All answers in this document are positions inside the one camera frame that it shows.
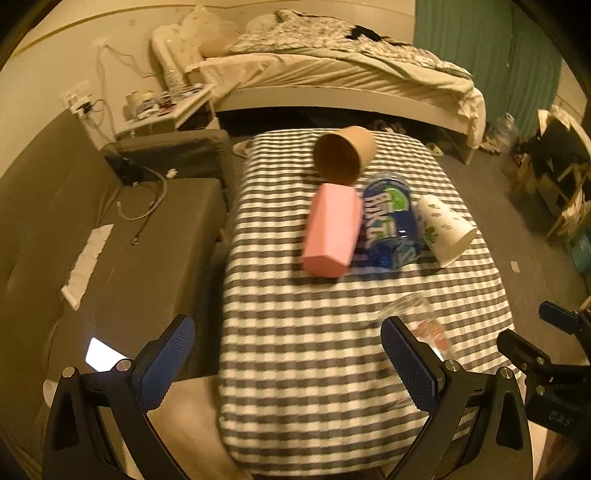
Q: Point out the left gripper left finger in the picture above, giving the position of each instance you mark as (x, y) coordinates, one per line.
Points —
(77, 444)

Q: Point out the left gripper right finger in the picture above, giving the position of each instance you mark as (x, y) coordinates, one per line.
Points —
(499, 444)

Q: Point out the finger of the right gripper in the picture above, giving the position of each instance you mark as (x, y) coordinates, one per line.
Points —
(524, 355)
(565, 320)

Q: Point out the clear cartoon plastic cup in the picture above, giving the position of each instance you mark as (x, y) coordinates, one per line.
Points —
(419, 316)

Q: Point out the white cup on sofa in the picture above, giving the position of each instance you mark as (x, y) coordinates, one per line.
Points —
(49, 389)

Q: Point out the white leaf-print cup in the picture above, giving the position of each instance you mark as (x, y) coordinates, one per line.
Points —
(445, 232)

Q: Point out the pink faceted cup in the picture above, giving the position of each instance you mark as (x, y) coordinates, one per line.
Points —
(332, 230)

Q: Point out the brown paper cup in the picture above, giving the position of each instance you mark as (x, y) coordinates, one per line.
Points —
(341, 156)

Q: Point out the white paper scrap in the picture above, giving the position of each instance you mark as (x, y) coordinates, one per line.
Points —
(514, 266)

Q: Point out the lit smartphone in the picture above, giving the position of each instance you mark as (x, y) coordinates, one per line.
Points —
(100, 356)

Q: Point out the beige cushion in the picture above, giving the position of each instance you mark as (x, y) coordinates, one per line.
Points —
(187, 423)

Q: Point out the cluttered chair with clothes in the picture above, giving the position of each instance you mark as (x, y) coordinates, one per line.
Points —
(555, 162)

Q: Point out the folded white cloth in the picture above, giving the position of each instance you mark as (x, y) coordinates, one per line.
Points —
(79, 277)

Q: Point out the large water jug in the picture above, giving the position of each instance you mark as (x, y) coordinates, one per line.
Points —
(504, 133)

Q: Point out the grey sofa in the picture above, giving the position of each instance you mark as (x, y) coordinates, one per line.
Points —
(168, 197)

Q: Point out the checkered tablecloth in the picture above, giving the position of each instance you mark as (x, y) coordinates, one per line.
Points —
(306, 387)

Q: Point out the green slipper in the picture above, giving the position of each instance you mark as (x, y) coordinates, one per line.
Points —
(435, 150)

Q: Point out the green curtain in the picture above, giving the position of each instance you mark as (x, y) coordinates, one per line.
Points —
(512, 61)

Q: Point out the grey slipper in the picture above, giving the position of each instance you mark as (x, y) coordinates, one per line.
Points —
(242, 149)

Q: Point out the white nightstand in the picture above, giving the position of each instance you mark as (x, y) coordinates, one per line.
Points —
(180, 115)

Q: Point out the water bottle on nightstand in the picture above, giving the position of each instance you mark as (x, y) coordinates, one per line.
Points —
(174, 81)

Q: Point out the floral duvet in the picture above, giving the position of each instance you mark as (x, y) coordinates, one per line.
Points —
(329, 37)

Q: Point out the beige pillow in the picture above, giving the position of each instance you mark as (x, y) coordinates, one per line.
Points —
(217, 46)

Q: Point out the bed with white frame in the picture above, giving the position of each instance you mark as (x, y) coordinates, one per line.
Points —
(267, 80)

